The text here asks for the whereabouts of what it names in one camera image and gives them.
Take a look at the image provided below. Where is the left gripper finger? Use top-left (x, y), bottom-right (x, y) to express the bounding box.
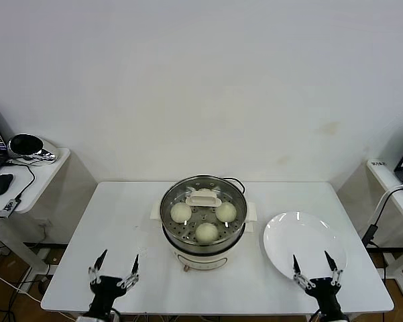
top-left (116, 254), bottom-right (141, 288)
top-left (88, 248), bottom-right (108, 286)

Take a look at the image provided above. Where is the round glass pot lid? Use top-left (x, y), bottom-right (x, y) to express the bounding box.
top-left (160, 174), bottom-right (247, 242)

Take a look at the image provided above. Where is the round white plate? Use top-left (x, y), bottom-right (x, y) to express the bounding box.
top-left (263, 211), bottom-right (348, 287)

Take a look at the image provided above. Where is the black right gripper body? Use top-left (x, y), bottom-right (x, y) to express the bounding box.
top-left (304, 276), bottom-right (345, 318)

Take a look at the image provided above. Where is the shiny chrome rounded device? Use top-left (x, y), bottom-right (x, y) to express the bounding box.
top-left (7, 133), bottom-right (58, 167)

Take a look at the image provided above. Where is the thin black usb cable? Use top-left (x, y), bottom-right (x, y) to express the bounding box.
top-left (3, 160), bottom-right (36, 201)

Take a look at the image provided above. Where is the white floor cable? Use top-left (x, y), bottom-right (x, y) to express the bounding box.
top-left (0, 270), bottom-right (43, 303)

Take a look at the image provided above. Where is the cream electric cooker pot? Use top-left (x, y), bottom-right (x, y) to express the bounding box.
top-left (150, 201), bottom-right (258, 273)

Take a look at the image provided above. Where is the black computer mouse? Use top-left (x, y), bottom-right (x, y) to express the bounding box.
top-left (0, 172), bottom-right (14, 197)

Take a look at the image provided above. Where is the laptop charger cable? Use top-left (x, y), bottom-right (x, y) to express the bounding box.
top-left (361, 183), bottom-right (403, 248)

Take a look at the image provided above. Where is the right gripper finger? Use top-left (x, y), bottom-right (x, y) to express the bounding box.
top-left (291, 254), bottom-right (314, 289)
top-left (323, 250), bottom-right (343, 286)

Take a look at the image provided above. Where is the perforated steel steamer basket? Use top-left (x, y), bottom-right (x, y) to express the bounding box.
top-left (160, 173), bottom-right (249, 248)

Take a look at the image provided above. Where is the small grey usb hub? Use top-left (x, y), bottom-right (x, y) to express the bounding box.
top-left (0, 197), bottom-right (23, 219)

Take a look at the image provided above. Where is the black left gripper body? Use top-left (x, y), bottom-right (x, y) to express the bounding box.
top-left (89, 275), bottom-right (128, 318)

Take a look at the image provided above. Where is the black table foot bar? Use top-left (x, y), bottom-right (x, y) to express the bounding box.
top-left (363, 246), bottom-right (403, 253)

